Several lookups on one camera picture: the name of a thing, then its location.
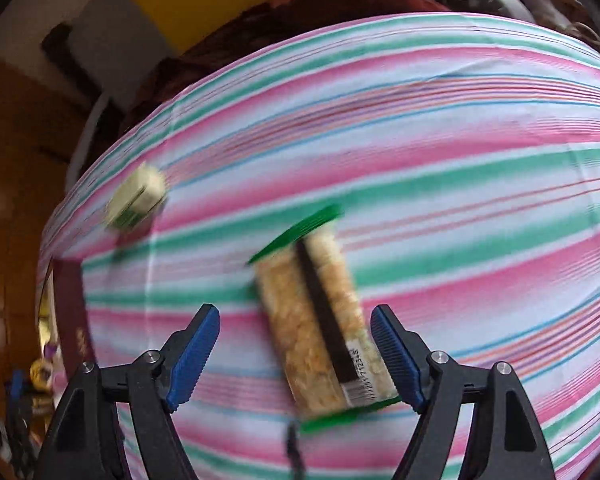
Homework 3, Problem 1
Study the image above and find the small green box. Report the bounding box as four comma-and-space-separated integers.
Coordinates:
104, 162, 168, 233

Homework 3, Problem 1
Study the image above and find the cracker packet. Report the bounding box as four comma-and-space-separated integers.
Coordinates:
247, 204, 403, 435

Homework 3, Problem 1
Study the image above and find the dark red blanket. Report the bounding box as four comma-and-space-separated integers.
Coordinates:
115, 0, 451, 131

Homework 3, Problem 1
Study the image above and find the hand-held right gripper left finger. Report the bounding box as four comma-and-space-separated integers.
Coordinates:
40, 303, 222, 480

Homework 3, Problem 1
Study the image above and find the red and yellow storage box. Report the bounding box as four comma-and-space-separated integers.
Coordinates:
37, 257, 98, 376

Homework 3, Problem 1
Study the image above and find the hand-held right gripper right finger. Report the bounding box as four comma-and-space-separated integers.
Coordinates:
370, 304, 558, 480

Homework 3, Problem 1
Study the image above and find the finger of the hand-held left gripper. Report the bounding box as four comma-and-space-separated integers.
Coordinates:
5, 370, 37, 466

